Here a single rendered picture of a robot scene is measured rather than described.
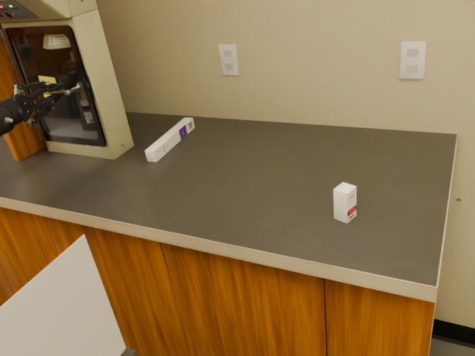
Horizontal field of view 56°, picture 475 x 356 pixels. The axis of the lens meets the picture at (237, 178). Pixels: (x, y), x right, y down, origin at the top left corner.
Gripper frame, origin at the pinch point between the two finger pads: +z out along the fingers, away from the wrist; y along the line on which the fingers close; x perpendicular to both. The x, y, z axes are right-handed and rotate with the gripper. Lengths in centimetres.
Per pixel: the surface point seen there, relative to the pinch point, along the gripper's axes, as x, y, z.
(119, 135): -10.9, -19.4, 10.1
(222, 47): -35, 1, 47
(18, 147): 26.2, -21.0, -2.9
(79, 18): -10.9, 20.2, 7.2
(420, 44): -102, 1, 47
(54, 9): -10.6, 24.2, -0.8
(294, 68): -62, -7, 48
